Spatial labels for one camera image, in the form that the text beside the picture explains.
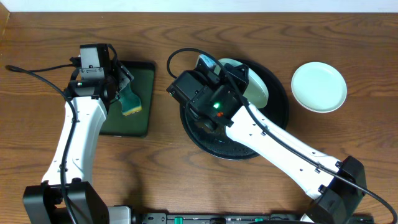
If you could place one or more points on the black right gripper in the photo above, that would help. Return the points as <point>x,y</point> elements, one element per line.
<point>237,73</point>

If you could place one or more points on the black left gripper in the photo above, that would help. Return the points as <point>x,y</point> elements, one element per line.
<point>123,78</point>

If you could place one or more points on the mint green plate with stain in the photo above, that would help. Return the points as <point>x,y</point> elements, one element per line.
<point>256,92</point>

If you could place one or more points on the green and yellow sponge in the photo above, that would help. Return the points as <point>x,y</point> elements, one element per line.
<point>130,102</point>

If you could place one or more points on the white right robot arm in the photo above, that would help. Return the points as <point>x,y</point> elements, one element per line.
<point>240,98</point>

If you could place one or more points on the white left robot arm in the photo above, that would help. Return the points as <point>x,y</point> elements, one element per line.
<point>66,193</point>

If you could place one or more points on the black rectangular tray with water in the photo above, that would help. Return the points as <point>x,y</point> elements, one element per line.
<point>136,124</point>

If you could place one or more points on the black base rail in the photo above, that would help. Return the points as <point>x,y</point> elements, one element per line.
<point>198,218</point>

